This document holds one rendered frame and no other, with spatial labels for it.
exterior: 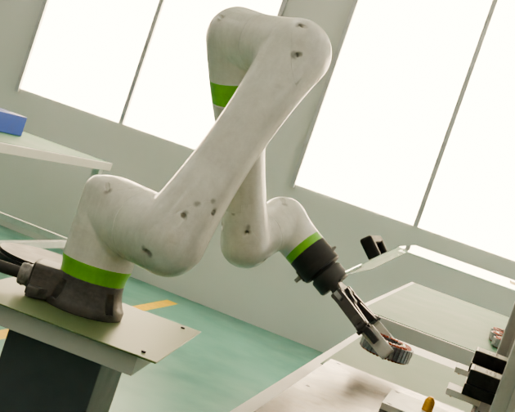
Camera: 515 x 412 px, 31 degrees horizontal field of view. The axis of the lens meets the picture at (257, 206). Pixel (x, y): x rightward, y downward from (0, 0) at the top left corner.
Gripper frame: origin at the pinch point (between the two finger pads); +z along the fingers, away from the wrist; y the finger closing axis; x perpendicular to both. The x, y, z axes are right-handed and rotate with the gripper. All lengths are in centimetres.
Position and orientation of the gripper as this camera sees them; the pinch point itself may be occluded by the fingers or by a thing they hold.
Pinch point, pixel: (385, 345)
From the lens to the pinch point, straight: 203.3
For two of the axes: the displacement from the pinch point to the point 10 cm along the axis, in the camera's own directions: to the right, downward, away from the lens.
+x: 7.4, -6.5, -1.6
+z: 6.3, 7.5, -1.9
